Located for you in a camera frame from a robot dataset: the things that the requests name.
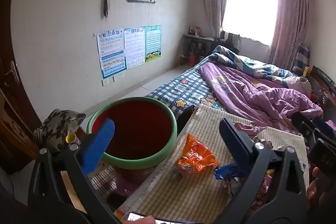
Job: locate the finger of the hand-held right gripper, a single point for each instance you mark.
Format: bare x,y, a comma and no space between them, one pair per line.
302,121

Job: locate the blue white patchwork quilt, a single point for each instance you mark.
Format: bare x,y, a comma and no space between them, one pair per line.
249,62

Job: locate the floral leaf cushion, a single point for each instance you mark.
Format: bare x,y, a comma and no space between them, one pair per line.
56,124

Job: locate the small red box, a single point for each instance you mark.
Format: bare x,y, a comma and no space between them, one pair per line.
197,29

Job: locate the orange snack wrapper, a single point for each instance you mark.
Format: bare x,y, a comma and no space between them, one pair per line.
197,158

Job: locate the pink red printed wrapper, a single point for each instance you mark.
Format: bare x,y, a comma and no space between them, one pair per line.
262,184

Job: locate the person's right hand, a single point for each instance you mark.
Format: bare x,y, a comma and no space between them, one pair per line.
313,184

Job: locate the blue checked bag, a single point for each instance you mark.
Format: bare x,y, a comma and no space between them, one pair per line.
302,57

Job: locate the blue plaid bed sheet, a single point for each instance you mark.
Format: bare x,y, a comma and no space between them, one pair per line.
183,87

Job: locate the blue chart wall poster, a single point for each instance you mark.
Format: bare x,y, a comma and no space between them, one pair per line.
111,53

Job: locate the pink foil wrapper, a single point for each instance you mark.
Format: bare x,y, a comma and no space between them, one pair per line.
246,128

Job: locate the smartphone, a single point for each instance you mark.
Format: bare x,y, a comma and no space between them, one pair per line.
131,216

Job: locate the white chart wall poster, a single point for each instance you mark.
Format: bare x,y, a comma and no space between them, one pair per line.
135,47

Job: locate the red bin with green rim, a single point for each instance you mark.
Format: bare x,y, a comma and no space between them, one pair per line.
136,129

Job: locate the pink patterned curtain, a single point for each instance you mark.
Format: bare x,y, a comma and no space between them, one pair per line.
212,3
286,29

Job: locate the dark wooden headboard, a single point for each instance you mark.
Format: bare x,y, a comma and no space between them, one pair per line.
323,82

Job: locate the person's left hand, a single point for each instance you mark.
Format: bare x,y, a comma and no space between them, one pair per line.
145,220

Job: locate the dark small desk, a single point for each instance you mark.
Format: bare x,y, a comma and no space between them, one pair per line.
197,37

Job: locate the yellow box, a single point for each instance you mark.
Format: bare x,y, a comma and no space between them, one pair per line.
307,71

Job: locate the teal number wall poster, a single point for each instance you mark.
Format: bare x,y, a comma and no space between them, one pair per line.
153,43

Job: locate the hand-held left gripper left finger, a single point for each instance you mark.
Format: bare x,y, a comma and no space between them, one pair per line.
98,146

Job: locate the purple quilt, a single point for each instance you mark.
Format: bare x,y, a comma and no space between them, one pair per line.
262,98

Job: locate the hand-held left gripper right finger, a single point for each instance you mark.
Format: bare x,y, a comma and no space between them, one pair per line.
236,145

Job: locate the beige striped woven mat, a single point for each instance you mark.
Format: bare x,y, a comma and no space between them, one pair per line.
183,195

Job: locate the crumpled silver wrapper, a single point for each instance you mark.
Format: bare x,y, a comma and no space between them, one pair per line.
267,144

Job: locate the blue crumpled wrapper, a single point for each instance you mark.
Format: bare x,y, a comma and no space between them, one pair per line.
225,170

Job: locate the red container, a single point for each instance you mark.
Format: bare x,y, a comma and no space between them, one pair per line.
193,59

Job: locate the bright window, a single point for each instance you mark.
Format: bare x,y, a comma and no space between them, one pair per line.
249,8

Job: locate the purple cup yellow inside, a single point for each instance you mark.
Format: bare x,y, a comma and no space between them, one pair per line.
71,138

